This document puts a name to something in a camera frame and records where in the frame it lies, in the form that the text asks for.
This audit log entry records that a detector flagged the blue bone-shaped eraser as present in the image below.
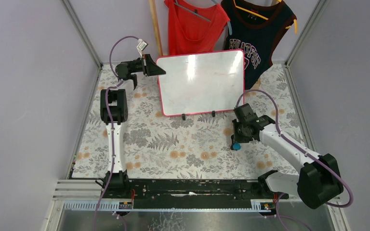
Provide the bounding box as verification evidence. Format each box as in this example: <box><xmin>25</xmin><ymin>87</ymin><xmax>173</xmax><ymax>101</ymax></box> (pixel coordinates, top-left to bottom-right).
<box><xmin>230</xmin><ymin>142</ymin><xmax>241</xmax><ymax>151</ymax></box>

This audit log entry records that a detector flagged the pink framed whiteboard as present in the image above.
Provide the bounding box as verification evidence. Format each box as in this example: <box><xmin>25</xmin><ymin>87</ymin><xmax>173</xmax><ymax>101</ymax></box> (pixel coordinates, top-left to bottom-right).
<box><xmin>156</xmin><ymin>49</ymin><xmax>245</xmax><ymax>116</ymax></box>

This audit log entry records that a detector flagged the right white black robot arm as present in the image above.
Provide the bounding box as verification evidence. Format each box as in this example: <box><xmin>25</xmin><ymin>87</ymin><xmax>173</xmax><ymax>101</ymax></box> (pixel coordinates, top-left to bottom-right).
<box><xmin>231</xmin><ymin>103</ymin><xmax>344</xmax><ymax>209</ymax></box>

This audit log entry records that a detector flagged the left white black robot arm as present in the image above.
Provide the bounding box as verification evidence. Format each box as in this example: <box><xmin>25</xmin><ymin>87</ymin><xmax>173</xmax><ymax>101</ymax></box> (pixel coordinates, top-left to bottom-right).
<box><xmin>100</xmin><ymin>54</ymin><xmax>166</xmax><ymax>191</ymax></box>

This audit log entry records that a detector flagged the red tank top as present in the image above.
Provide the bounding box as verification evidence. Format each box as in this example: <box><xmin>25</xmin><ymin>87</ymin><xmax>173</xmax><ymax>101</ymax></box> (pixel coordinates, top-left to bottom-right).
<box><xmin>164</xmin><ymin>0</ymin><xmax>230</xmax><ymax>55</ymax></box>

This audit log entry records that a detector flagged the wooden pole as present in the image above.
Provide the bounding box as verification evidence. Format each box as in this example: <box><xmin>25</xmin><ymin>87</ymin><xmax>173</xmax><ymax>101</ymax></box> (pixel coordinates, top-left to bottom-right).
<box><xmin>148</xmin><ymin>0</ymin><xmax>163</xmax><ymax>56</ymax></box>

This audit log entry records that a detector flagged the blue grey clothes hanger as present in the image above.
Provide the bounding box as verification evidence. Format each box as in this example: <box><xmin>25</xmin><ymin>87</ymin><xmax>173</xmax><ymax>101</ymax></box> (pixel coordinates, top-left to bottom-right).
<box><xmin>174</xmin><ymin>0</ymin><xmax>234</xmax><ymax>36</ymax></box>

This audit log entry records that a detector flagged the navy basketball jersey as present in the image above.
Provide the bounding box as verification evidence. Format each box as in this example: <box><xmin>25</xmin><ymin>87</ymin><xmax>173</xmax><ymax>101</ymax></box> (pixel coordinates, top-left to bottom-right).
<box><xmin>221</xmin><ymin>0</ymin><xmax>297</xmax><ymax>90</ymax></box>

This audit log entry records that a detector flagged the yellow clothes hanger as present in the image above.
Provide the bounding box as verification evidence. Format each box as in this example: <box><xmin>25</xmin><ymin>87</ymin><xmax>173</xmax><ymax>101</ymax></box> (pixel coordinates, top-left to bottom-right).
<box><xmin>233</xmin><ymin>0</ymin><xmax>299</xmax><ymax>35</ymax></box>

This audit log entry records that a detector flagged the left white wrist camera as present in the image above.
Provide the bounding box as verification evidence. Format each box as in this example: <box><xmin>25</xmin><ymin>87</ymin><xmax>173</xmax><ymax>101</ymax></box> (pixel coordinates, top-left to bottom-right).
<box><xmin>136</xmin><ymin>39</ymin><xmax>148</xmax><ymax>56</ymax></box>

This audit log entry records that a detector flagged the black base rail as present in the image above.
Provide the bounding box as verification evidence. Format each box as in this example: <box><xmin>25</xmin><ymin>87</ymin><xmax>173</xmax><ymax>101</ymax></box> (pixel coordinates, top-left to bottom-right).
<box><xmin>95</xmin><ymin>179</ymin><xmax>280</xmax><ymax>210</ymax></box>

